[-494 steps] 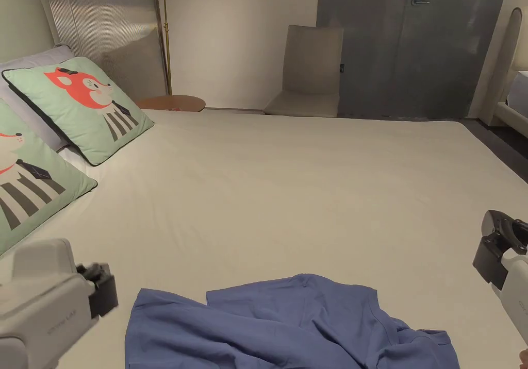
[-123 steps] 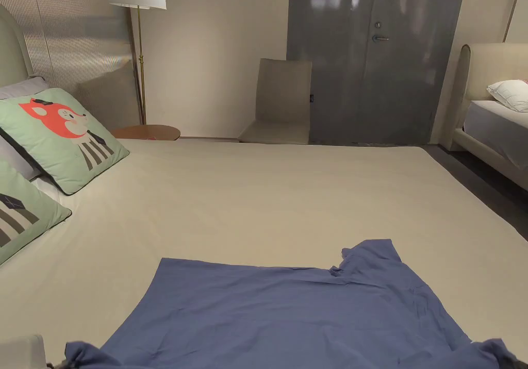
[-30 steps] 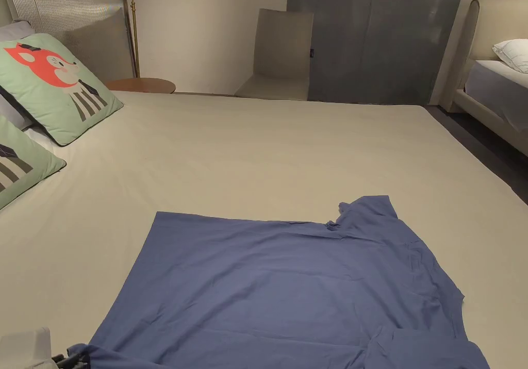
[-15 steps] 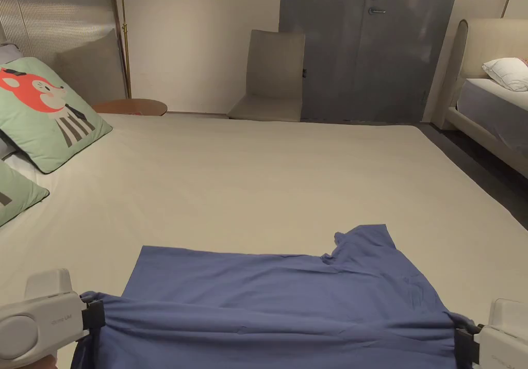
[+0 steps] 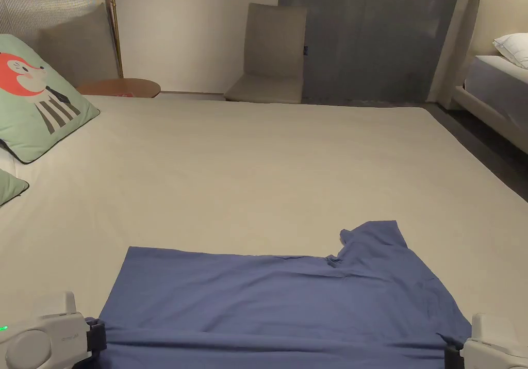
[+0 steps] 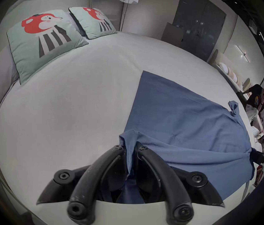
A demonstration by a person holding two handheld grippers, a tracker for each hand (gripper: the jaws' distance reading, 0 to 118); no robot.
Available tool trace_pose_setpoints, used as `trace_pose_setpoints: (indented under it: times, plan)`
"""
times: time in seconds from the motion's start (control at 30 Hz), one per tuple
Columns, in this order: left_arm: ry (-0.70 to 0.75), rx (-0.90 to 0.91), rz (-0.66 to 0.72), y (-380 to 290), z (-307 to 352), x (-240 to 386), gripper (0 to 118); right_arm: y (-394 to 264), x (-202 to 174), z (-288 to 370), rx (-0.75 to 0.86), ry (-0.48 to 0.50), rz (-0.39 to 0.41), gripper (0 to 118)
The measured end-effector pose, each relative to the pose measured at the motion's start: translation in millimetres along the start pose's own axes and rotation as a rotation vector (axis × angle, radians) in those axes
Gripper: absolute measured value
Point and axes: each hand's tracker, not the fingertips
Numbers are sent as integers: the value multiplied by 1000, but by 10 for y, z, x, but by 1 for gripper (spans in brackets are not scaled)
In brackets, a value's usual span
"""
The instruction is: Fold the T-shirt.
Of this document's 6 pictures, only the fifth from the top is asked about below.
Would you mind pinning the green fox print cushion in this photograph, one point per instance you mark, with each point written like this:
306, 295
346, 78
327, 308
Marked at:
33, 97

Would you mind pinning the cream upholstered bed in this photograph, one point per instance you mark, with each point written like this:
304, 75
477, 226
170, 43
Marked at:
486, 97

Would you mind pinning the white pillow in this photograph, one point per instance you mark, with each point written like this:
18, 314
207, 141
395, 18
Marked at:
513, 47

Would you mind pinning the padded grey headboard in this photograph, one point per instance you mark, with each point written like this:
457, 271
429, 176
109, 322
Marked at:
78, 47

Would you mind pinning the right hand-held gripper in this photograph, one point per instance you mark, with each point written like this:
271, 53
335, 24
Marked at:
497, 344

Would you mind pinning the grey door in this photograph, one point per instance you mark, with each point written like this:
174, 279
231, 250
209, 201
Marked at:
367, 35

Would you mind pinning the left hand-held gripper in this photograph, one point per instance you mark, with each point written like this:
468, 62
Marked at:
45, 336

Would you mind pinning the blue shirt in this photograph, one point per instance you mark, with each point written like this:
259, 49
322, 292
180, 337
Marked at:
280, 303

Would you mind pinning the brass floor lamp pole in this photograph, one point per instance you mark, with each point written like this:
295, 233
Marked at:
116, 27

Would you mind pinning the bed with beige sheet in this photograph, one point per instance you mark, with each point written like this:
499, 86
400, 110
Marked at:
247, 167

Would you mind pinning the plain green cushion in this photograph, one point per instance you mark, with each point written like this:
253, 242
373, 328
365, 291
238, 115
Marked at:
10, 185

